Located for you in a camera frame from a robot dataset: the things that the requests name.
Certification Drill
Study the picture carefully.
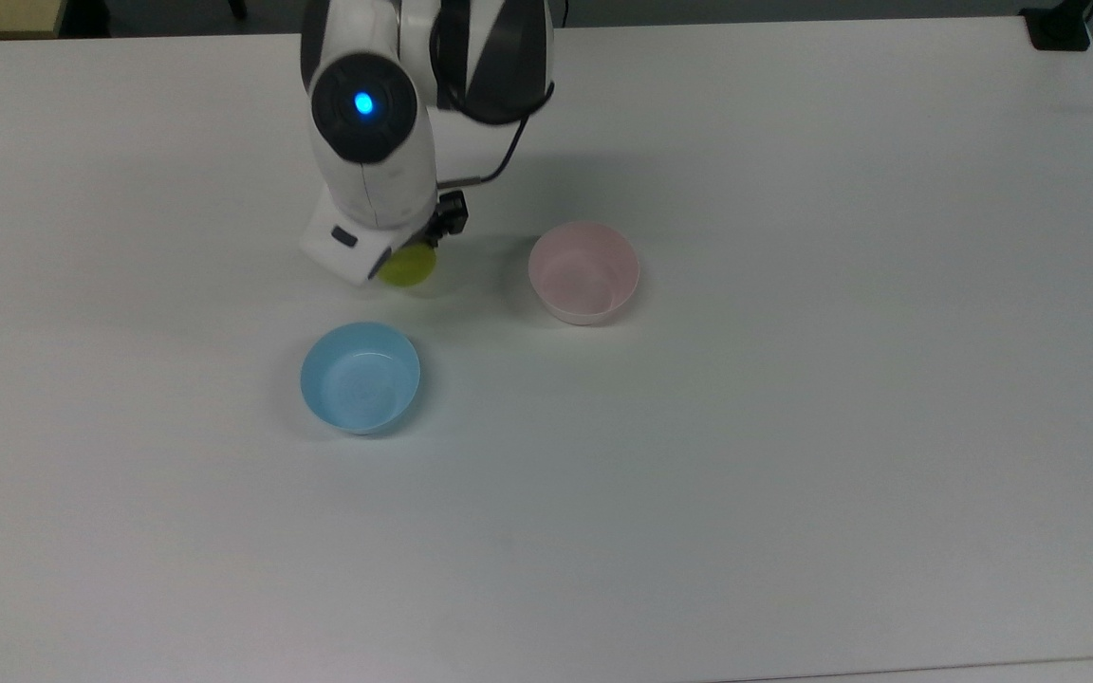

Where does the green pear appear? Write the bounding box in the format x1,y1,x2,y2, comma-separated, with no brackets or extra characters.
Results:
375,241,438,288

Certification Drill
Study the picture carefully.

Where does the light blue bowl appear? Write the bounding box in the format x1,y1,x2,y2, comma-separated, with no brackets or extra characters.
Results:
299,322,422,437

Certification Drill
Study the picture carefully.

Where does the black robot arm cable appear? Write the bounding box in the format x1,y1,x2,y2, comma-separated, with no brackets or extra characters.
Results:
431,0,557,189

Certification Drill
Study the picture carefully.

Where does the black table clamp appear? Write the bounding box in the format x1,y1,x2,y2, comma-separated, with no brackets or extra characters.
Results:
1021,0,1093,52

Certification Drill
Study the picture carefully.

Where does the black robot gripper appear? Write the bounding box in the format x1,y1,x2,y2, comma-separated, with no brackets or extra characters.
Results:
421,189,469,249

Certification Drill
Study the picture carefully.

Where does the pink bowl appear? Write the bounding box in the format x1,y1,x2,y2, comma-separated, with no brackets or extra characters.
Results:
528,221,641,327

